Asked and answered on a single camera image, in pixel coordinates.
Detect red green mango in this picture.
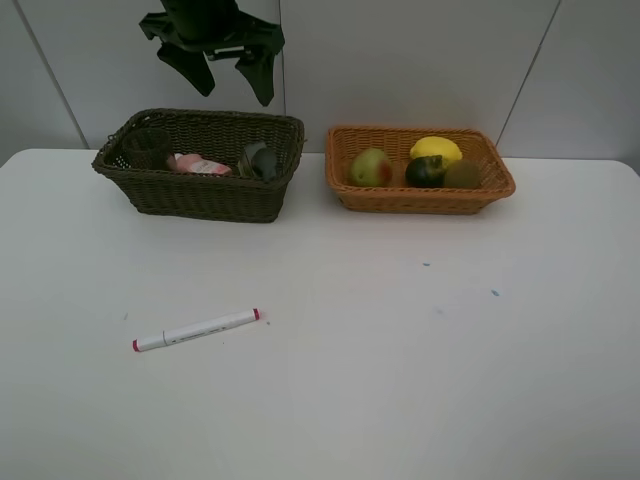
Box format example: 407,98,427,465
349,148,393,187

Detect dark brown wicker basket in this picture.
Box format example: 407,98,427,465
92,108,305,223

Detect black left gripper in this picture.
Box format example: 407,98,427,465
139,0,285,107

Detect dark green pump bottle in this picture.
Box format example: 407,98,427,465
237,142,277,182

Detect brown kiwi fruit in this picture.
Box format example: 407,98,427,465
443,159,481,189

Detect white marker red caps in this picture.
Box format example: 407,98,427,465
132,308,261,353

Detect orange wicker basket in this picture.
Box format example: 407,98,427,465
325,125,516,215

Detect translucent mauve plastic cup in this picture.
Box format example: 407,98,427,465
122,128,173,170

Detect dark purple mangosteen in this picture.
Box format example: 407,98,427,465
405,155,445,188

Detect pink bottle white cap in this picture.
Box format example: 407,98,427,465
167,153,232,176

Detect yellow lemon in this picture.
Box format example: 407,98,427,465
409,136,463,169

